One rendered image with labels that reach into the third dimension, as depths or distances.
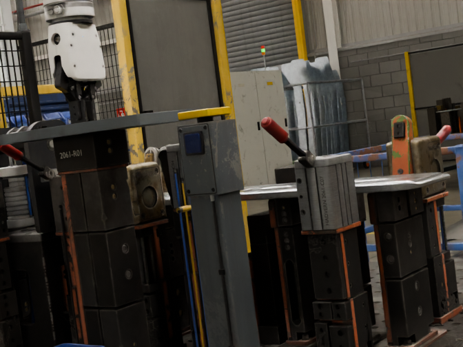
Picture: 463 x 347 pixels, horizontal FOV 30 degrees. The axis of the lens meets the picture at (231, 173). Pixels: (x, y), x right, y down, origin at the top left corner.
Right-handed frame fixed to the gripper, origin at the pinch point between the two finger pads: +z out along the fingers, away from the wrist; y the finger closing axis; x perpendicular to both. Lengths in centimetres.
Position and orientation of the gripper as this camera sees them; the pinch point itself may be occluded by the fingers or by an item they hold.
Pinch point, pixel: (82, 112)
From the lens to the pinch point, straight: 151.5
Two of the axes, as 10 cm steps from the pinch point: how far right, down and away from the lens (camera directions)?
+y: 4.4, -1.0, 8.9
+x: -8.9, 0.9, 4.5
